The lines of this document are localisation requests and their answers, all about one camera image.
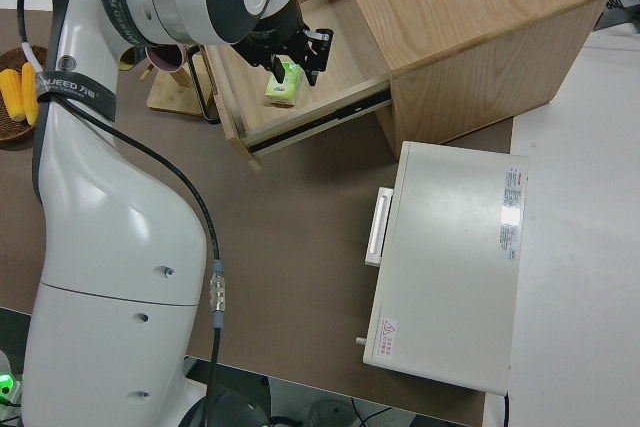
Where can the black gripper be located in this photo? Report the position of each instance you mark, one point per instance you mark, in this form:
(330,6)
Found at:
(295,44)

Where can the light wooden drawer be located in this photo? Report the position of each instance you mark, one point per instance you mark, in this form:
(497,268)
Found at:
(345,72)

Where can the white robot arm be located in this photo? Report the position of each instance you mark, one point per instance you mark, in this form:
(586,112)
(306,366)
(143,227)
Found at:
(100,247)

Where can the green tissue pack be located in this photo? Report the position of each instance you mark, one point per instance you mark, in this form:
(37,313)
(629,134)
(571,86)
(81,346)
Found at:
(285,94)

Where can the wooden mug rack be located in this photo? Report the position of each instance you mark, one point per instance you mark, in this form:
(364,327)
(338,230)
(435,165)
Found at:
(170,97)

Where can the pink mug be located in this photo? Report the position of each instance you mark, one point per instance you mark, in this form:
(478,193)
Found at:
(167,59)

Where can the teal mug yellow inside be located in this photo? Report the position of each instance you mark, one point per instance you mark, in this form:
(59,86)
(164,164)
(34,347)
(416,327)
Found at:
(129,58)

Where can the brown table mat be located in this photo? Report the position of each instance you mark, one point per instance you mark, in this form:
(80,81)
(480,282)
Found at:
(300,247)

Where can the light wooden cabinet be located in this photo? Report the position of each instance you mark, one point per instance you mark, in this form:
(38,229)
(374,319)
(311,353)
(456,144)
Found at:
(475,22)

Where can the cream toaster oven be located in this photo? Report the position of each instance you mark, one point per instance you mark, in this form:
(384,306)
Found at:
(450,267)

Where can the yellow corn cob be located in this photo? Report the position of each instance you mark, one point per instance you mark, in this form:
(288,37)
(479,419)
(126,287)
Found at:
(11,94)
(30,97)

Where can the brown wicker basket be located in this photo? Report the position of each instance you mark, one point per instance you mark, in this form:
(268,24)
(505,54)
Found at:
(10,133)

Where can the green lit device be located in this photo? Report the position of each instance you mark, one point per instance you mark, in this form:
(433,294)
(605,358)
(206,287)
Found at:
(6,382)

